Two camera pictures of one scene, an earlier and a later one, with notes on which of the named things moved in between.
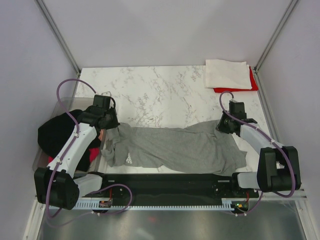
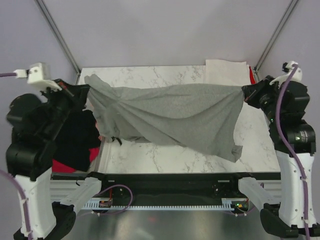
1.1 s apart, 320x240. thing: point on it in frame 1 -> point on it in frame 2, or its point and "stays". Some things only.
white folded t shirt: (222, 74) stays
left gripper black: (115, 123) -> (77, 93)
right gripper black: (220, 127) -> (253, 91)
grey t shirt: (199, 147) -> (206, 116)
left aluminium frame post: (59, 36) stays
